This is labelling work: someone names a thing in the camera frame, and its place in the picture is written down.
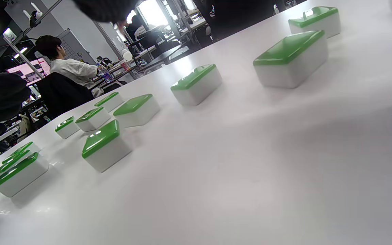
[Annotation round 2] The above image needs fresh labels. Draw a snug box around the computer monitor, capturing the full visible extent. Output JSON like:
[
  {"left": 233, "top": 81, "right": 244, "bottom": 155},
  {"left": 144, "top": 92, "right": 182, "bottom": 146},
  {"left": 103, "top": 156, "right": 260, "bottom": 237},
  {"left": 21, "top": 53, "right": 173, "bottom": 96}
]
[{"left": 6, "top": 57, "right": 51, "bottom": 85}]

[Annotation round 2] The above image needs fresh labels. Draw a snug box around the black fabric desk chair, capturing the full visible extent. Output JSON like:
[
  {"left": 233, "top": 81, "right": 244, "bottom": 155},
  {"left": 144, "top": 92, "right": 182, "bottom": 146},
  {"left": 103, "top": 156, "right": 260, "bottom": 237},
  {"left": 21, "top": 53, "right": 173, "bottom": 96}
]
[{"left": 37, "top": 71, "right": 95, "bottom": 120}]

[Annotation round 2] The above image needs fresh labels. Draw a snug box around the clear water bottle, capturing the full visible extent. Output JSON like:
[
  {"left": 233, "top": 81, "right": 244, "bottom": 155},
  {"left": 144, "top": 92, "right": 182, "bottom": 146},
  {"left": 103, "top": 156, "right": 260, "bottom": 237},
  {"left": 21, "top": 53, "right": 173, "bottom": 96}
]
[{"left": 96, "top": 63, "right": 113, "bottom": 84}]

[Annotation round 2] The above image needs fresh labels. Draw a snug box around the dark grey desk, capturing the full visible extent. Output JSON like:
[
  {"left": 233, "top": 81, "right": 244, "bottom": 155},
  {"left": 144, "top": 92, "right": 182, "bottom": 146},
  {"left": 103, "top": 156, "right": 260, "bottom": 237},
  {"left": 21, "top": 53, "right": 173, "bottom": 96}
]
[{"left": 133, "top": 44, "right": 192, "bottom": 74}]

